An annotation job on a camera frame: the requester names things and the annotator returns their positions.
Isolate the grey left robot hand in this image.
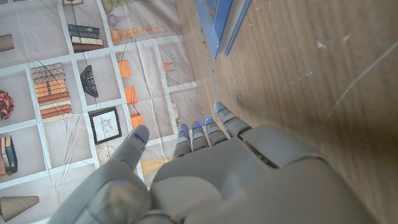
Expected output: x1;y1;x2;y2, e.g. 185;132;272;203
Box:
46;101;382;224

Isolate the blue notebook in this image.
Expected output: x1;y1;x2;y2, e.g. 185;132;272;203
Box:
194;0;252;60

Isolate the printed bookshelf backdrop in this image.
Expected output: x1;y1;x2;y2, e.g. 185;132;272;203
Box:
0;0;215;224

